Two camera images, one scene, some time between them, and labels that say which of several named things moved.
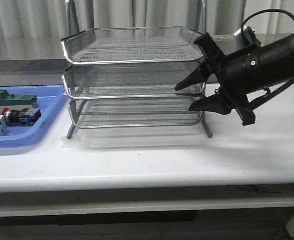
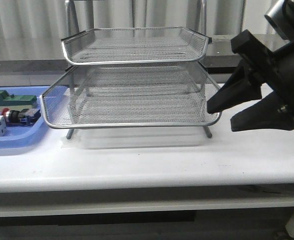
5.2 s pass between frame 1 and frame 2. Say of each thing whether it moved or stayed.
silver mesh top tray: stayed
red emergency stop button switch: stayed
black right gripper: moved
